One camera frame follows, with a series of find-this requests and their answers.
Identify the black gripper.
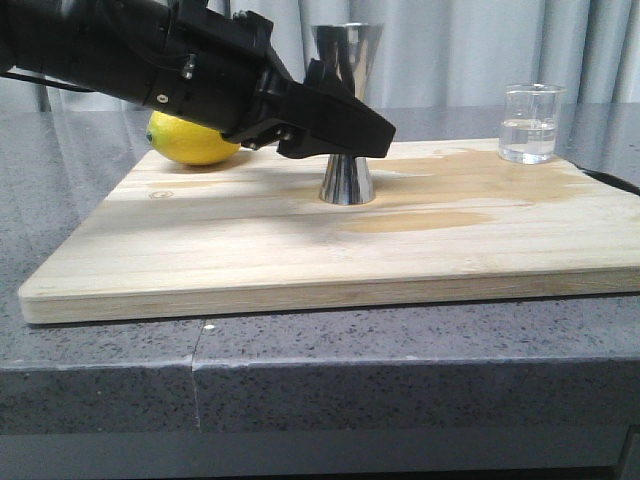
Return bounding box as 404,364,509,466
149,1,396,159

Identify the wooden cutting board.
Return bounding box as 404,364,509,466
18,139,639,324

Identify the yellow lemon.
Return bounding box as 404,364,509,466
146,111,241,166

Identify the steel double jigger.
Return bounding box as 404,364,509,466
312,23,383,205

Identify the black cable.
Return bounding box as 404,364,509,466
0,69,96,94

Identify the glass measuring beaker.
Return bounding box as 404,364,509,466
498,83,566,165

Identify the grey curtain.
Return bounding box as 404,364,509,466
0,0,640,112

